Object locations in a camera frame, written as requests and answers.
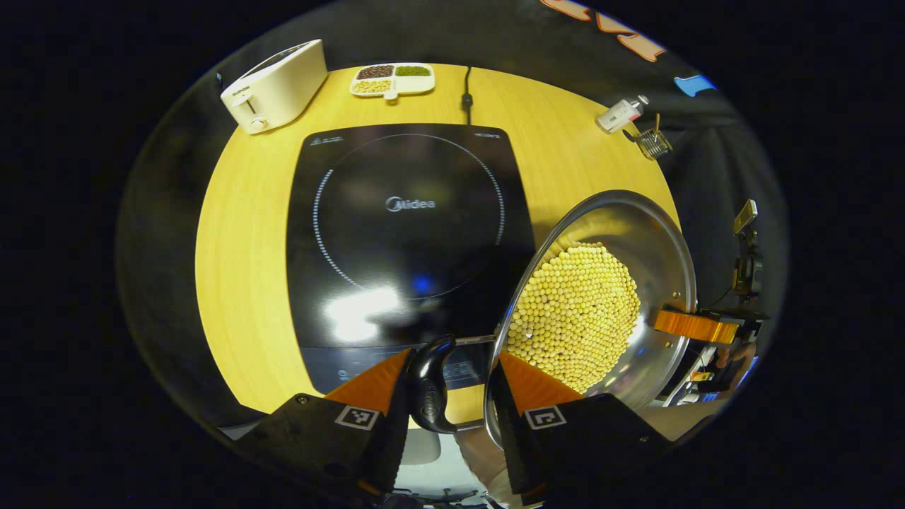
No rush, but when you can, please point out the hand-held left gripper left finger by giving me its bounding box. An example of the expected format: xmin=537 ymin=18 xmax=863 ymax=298
xmin=233 ymin=346 xmax=414 ymax=496

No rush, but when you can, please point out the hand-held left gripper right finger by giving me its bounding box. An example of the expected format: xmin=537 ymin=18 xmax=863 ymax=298
xmin=488 ymin=352 xmax=672 ymax=506

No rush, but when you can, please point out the steel pot with beans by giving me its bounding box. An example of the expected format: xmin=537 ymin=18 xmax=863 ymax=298
xmin=407 ymin=189 xmax=699 ymax=453

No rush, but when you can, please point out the black induction cooktop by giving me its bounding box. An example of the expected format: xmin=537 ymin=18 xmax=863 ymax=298
xmin=285 ymin=123 xmax=538 ymax=397

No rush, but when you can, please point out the metal table clamp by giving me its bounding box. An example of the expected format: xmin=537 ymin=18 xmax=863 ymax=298
xmin=730 ymin=199 xmax=764 ymax=298

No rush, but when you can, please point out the small glass jar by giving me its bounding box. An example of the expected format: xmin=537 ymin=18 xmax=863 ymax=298
xmin=633 ymin=127 xmax=675 ymax=160

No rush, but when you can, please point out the small pink label bottle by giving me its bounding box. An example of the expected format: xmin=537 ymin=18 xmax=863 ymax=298
xmin=595 ymin=95 xmax=650 ymax=134

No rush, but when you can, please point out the white divided bean dish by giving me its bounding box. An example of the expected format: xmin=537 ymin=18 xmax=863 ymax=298
xmin=350 ymin=62 xmax=436 ymax=102

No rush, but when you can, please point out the white toaster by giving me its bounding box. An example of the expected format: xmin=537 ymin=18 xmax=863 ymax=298
xmin=220 ymin=39 xmax=329 ymax=136

